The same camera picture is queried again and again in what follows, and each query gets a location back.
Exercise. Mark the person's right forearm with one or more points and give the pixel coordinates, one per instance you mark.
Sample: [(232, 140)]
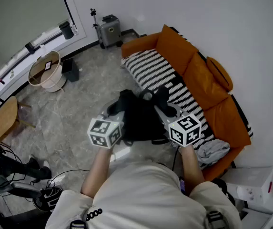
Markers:
[(192, 168)]

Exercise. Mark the orange sofa seat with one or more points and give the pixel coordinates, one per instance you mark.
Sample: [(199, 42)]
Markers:
[(198, 80)]

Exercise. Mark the orange round pillow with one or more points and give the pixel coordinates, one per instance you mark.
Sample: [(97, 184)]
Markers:
[(219, 73)]

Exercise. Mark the person's left forearm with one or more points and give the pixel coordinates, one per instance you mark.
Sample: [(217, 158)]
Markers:
[(97, 170)]

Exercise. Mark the small picture frame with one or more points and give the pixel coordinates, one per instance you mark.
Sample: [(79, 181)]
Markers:
[(47, 65)]

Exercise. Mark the black round bin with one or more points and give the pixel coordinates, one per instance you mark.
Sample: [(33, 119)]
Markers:
[(66, 30)]

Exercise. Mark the black white striped blanket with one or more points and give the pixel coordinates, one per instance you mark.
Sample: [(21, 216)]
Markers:
[(153, 68)]

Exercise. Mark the black backpack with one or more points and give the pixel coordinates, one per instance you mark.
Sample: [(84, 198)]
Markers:
[(141, 118)]

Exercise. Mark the grey crumpled cloth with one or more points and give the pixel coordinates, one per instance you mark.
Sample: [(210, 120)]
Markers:
[(212, 150)]

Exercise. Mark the black square bin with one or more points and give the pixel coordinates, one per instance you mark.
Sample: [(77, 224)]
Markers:
[(71, 70)]

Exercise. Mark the silver hard suitcase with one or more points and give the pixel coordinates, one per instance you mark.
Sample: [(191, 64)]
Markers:
[(108, 32)]

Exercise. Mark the round white side table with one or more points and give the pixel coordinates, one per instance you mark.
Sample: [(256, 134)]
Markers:
[(51, 80)]

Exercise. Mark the person's white shirt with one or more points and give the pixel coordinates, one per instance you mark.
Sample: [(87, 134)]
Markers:
[(145, 197)]

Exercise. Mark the round wooden table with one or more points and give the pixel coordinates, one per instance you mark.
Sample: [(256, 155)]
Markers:
[(4, 118)]

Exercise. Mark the black tripod stand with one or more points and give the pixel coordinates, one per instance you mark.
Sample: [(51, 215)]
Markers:
[(94, 17)]

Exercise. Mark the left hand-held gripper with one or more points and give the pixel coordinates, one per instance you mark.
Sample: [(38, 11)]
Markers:
[(103, 130)]

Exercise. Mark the white cardboard box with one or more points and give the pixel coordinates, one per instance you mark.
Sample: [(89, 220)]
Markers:
[(250, 182)]

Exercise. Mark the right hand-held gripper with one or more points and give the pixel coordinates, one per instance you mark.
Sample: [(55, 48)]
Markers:
[(185, 130)]

